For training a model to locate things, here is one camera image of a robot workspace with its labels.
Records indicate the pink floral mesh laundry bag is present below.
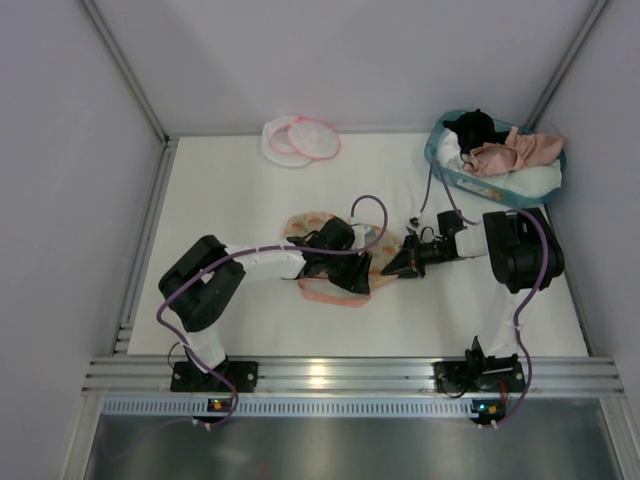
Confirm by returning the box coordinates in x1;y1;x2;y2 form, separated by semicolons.
283;211;403;308

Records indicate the pink garment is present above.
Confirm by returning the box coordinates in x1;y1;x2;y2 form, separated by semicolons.
463;127;565;178

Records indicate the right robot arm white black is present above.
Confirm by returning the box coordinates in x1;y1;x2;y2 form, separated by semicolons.
382;208;565;357

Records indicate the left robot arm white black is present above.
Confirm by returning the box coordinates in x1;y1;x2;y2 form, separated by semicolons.
158;217;381;374

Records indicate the blue plastic laundry basket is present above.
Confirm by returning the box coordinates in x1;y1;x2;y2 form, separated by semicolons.
424;109;567;207

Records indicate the black garment in basket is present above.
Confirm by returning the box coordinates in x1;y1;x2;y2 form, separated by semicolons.
443;109;509;155

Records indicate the white garment in basket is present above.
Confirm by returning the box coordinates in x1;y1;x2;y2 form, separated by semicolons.
434;129;562;207

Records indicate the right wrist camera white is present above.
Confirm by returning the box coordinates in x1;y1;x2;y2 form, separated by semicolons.
406;212;423;234

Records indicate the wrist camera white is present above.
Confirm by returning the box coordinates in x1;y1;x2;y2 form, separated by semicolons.
406;212;423;234
351;223;377;250

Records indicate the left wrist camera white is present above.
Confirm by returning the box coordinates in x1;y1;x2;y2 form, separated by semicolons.
351;223;377;250

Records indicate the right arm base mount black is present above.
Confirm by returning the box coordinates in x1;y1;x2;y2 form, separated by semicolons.
433;337;525;398

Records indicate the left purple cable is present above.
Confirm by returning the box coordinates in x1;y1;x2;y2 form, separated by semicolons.
155;195;390;431

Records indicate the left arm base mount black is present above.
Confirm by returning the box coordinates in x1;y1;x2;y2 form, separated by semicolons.
166;342;258;393

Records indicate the left aluminium frame post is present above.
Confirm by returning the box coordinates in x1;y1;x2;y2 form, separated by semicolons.
74;0;171;146

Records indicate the aluminium frame post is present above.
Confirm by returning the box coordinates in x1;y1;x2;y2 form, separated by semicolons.
74;0;171;146
524;0;612;129

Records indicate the aluminium front rail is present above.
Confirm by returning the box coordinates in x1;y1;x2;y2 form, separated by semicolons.
81;356;624;398

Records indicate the grey slotted cable duct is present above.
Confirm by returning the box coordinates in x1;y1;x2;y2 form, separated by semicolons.
102;396;504;418

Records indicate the right aluminium frame post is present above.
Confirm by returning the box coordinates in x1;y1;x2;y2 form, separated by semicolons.
524;0;612;129

